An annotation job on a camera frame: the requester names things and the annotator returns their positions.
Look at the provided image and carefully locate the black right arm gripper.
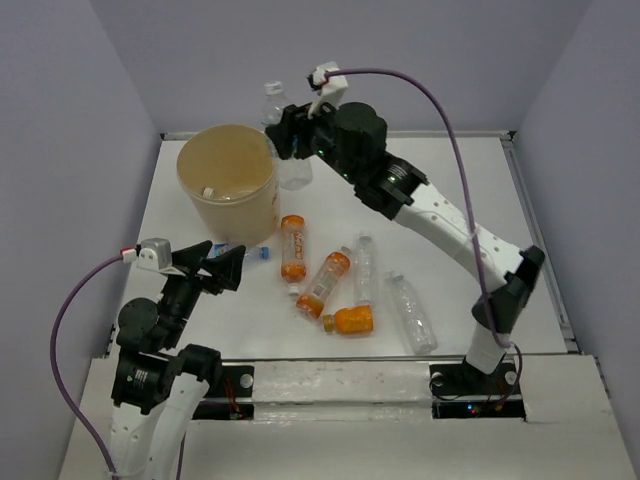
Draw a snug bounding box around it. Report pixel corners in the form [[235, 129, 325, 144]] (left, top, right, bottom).
[[271, 91, 364, 185]]

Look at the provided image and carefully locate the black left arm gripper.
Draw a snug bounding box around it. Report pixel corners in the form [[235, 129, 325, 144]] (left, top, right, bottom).
[[160, 238, 246, 344]]

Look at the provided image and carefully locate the clear bottle blue green label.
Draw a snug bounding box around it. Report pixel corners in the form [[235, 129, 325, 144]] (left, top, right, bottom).
[[261, 81, 313, 191]]

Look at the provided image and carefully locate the orange bottle with white cap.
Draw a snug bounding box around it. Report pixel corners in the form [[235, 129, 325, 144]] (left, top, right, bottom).
[[280, 215, 307, 298]]

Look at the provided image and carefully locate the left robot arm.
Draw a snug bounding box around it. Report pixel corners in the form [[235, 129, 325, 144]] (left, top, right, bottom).
[[108, 238, 246, 479]]

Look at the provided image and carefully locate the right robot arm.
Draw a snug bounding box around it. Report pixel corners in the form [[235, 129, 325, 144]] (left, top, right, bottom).
[[265, 102, 545, 396]]

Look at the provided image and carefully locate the beige plastic bin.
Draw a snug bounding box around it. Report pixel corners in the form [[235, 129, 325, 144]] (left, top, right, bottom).
[[176, 124, 280, 245]]

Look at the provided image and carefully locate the clear bottle inside bin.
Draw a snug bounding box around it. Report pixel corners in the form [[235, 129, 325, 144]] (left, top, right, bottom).
[[201, 184, 261, 202]]

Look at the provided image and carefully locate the clear bottle blue cap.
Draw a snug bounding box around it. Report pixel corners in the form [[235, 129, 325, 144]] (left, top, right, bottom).
[[208, 243, 270, 262]]

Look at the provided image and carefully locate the tall orange juice bottle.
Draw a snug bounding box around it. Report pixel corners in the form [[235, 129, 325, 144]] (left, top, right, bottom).
[[296, 246, 352, 320]]

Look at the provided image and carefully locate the clear crushed plastic bottle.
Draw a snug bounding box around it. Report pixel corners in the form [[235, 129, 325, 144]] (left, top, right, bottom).
[[354, 232, 378, 307]]

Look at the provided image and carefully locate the short orange bottle yellow cap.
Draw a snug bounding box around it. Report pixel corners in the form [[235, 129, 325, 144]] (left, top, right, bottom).
[[322, 305, 374, 335]]

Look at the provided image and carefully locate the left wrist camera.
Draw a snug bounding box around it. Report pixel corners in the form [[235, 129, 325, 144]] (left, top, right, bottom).
[[120, 238, 172, 273]]

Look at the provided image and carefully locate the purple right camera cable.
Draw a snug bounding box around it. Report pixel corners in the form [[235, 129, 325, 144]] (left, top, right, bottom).
[[324, 66, 524, 416]]

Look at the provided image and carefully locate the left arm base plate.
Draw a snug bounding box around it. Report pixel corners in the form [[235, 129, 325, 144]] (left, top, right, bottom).
[[192, 363, 255, 421]]

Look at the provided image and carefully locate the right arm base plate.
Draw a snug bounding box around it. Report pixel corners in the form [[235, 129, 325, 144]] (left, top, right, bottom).
[[428, 362, 526, 420]]

